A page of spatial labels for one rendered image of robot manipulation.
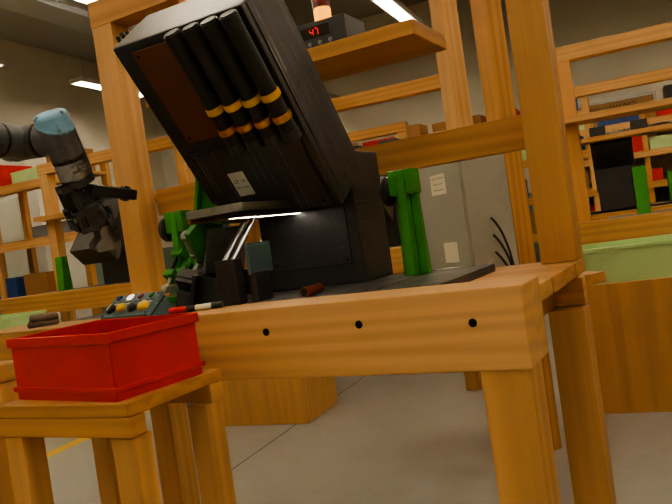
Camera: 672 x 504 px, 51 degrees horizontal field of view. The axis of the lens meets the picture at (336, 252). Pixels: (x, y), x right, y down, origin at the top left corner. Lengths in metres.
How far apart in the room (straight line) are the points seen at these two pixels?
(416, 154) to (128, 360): 1.09
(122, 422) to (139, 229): 1.31
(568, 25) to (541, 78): 10.00
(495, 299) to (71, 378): 0.77
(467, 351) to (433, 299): 0.11
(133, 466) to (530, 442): 0.68
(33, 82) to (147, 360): 10.97
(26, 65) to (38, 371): 10.85
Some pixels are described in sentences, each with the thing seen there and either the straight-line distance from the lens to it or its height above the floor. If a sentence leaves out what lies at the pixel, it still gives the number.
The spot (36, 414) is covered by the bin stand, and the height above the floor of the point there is 0.78.
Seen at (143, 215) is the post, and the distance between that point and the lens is 2.52.
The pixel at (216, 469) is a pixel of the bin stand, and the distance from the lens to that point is 1.46.
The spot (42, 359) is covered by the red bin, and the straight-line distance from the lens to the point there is 1.45.
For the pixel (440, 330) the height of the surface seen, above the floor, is 0.83.
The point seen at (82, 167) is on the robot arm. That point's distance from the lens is 1.65.
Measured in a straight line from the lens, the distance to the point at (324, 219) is 1.84.
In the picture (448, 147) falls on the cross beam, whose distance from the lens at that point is 2.02.
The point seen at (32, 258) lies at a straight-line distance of 8.44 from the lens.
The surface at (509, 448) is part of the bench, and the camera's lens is 1.34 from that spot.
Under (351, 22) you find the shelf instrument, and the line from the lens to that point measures 2.03.
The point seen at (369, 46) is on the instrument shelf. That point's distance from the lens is 1.91.
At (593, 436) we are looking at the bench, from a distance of 1.94.
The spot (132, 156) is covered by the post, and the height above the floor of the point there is 1.39.
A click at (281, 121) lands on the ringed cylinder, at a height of 1.28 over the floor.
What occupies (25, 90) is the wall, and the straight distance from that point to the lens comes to 12.02.
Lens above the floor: 1.03
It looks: 1 degrees down
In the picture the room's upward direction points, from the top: 8 degrees counter-clockwise
